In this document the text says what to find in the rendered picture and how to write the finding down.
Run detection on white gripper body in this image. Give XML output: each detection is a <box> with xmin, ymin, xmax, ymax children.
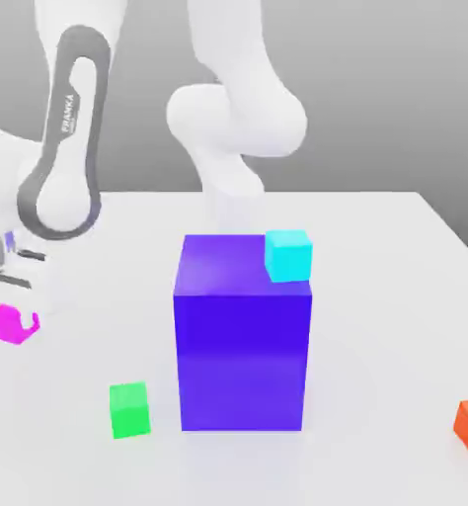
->
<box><xmin>0</xmin><ymin>258</ymin><xmax>59</xmax><ymax>317</ymax></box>

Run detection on small magenta cube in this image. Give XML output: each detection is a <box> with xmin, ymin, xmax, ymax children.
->
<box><xmin>0</xmin><ymin>302</ymin><xmax>41</xmax><ymax>346</ymax></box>

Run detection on small green cube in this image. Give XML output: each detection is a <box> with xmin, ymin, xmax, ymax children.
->
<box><xmin>109</xmin><ymin>380</ymin><xmax>152</xmax><ymax>440</ymax></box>

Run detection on small cyan cube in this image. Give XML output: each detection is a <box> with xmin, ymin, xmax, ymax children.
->
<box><xmin>264</xmin><ymin>229</ymin><xmax>314</xmax><ymax>284</ymax></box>

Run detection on large purple box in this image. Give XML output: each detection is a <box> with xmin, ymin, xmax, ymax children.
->
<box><xmin>173</xmin><ymin>233</ymin><xmax>313</xmax><ymax>433</ymax></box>

